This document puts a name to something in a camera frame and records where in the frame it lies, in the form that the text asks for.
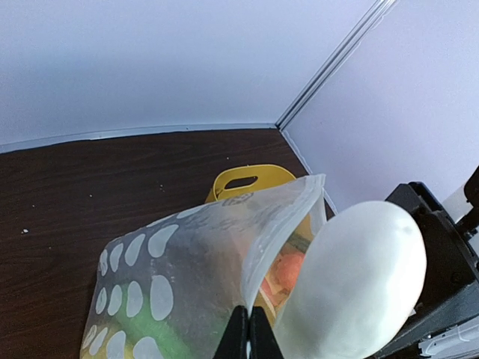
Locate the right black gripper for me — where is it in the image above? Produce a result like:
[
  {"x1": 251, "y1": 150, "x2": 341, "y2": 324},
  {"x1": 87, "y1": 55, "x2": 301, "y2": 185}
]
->
[{"x1": 374, "y1": 181, "x2": 478, "y2": 358}]

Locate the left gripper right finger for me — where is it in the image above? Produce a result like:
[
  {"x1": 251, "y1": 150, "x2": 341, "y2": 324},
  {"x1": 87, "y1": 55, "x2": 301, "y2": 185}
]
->
[{"x1": 249, "y1": 307, "x2": 284, "y2": 359}]

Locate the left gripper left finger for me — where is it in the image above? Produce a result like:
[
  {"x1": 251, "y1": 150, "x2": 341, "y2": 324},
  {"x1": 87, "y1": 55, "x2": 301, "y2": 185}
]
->
[{"x1": 213, "y1": 305, "x2": 249, "y2": 359}]

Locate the dotted clear zip bag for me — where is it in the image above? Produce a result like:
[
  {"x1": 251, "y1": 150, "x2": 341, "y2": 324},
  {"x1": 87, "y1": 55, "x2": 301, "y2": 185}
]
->
[{"x1": 79, "y1": 174, "x2": 326, "y2": 358}]

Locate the white toy radish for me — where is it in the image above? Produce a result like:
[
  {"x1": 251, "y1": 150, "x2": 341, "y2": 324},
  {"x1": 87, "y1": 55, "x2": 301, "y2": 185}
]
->
[{"x1": 274, "y1": 201, "x2": 427, "y2": 358}]

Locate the light green toy gourd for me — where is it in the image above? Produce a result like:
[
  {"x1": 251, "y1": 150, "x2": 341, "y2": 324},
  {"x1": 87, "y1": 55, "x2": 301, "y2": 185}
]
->
[{"x1": 114, "y1": 309, "x2": 193, "y2": 358}]

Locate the yellow plastic basket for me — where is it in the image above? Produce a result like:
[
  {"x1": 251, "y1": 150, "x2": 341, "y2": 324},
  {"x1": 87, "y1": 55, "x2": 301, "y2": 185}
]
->
[{"x1": 204, "y1": 163, "x2": 329, "y2": 311}]

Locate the orange toy carrot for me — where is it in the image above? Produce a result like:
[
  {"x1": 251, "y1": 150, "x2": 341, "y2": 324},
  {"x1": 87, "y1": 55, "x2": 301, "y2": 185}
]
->
[{"x1": 260, "y1": 251, "x2": 305, "y2": 312}]

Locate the right aluminium frame post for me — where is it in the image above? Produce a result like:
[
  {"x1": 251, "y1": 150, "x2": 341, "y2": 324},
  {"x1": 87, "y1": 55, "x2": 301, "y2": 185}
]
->
[{"x1": 275, "y1": 0, "x2": 397, "y2": 132}]

